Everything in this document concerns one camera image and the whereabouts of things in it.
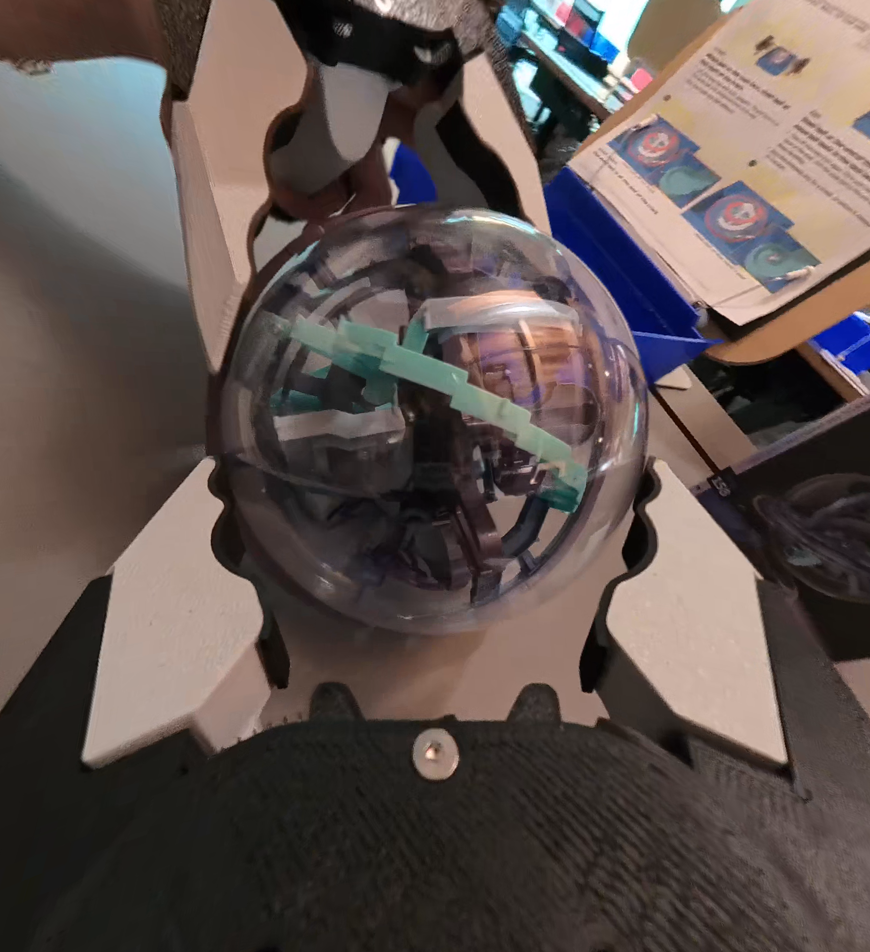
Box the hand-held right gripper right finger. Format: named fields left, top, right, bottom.
left=580, top=455, right=791, bottom=771

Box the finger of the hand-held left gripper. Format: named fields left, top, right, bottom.
left=435, top=51, right=555, bottom=235
left=161, top=0, right=313, bottom=374

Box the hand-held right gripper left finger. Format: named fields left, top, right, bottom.
left=80, top=455, right=290, bottom=771

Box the clear plastic maze ball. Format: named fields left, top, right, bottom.
left=208, top=207, right=651, bottom=635

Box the black maze ball box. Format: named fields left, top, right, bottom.
left=691, top=387, right=870, bottom=663

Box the person's left hand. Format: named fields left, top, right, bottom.
left=267, top=112, right=406, bottom=224

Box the printed instruction sheet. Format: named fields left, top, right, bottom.
left=569, top=0, right=870, bottom=328

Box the small blue storage crate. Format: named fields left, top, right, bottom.
left=810, top=311, right=870, bottom=376

